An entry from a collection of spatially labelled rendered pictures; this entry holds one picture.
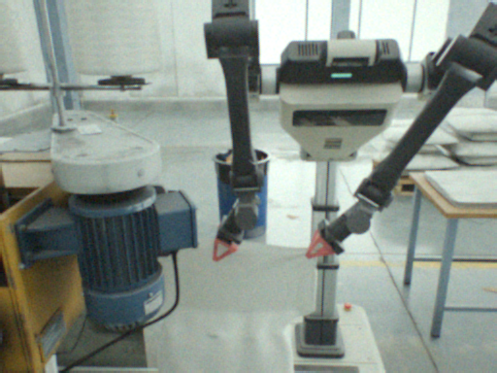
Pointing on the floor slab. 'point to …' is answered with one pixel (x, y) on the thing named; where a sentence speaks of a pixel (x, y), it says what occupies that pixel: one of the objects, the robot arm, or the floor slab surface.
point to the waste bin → (235, 194)
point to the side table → (444, 248)
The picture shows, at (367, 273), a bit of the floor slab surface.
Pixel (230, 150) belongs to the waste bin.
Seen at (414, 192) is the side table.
